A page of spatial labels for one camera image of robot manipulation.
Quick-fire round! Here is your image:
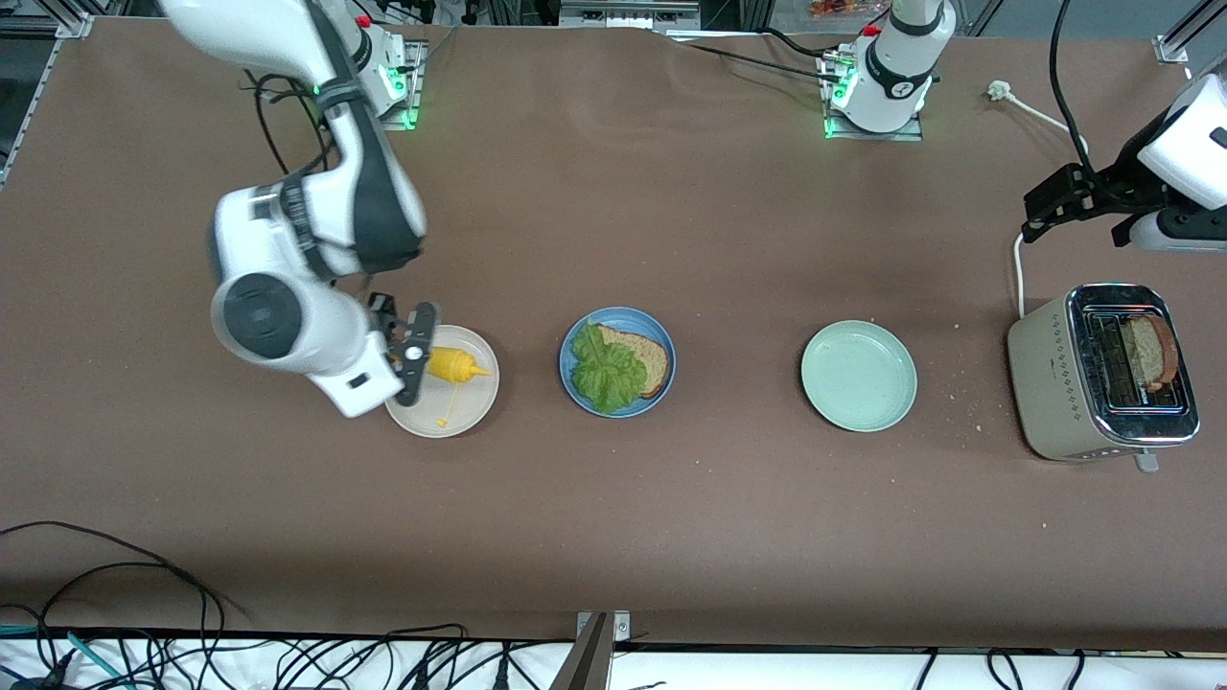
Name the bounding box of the yellow mustard squeeze bottle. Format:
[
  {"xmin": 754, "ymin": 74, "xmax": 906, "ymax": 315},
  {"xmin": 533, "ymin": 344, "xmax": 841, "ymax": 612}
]
[{"xmin": 427, "ymin": 347, "xmax": 493, "ymax": 428}]

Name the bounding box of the green lettuce leaf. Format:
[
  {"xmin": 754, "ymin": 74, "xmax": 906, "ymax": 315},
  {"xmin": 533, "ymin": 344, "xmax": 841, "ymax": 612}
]
[{"xmin": 570, "ymin": 321, "xmax": 651, "ymax": 416}]

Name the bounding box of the brown bread slice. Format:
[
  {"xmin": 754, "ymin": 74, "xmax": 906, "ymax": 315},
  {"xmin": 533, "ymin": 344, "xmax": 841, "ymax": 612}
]
[
  {"xmin": 1122, "ymin": 314, "xmax": 1180, "ymax": 392},
  {"xmin": 599, "ymin": 326, "xmax": 672, "ymax": 401}
]

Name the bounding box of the beige round plate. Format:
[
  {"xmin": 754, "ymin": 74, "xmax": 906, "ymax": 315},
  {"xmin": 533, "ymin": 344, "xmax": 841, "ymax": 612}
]
[{"xmin": 383, "ymin": 325, "xmax": 500, "ymax": 439}]

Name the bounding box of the blue round plate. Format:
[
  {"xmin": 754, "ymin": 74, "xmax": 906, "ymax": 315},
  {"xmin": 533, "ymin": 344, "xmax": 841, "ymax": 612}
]
[{"xmin": 559, "ymin": 307, "xmax": 678, "ymax": 420}]

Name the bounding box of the pale green round plate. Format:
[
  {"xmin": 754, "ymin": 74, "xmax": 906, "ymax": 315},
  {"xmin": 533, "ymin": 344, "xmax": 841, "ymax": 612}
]
[{"xmin": 800, "ymin": 319, "xmax": 918, "ymax": 433}]

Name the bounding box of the beige chrome toaster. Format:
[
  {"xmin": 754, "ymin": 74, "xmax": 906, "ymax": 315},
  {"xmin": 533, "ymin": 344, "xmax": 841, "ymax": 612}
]
[{"xmin": 1007, "ymin": 283, "xmax": 1201, "ymax": 473}]

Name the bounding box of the white toaster power cord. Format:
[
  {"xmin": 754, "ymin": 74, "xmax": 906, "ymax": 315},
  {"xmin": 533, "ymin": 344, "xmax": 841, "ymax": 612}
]
[{"xmin": 987, "ymin": 81, "xmax": 1091, "ymax": 319}]

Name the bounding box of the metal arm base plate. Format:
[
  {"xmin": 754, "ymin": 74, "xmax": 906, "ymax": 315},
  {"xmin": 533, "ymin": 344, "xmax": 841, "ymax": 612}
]
[
  {"xmin": 379, "ymin": 40, "xmax": 428, "ymax": 130},
  {"xmin": 820, "ymin": 48, "xmax": 926, "ymax": 143}
]

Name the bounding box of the grey metal bracket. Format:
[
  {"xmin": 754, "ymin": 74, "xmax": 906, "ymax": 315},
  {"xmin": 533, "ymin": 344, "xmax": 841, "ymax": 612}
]
[{"xmin": 548, "ymin": 610, "xmax": 631, "ymax": 690}]

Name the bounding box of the teal cable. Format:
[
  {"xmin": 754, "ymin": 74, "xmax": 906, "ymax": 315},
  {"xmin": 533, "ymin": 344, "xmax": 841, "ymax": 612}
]
[{"xmin": 0, "ymin": 623, "xmax": 130, "ymax": 690}]

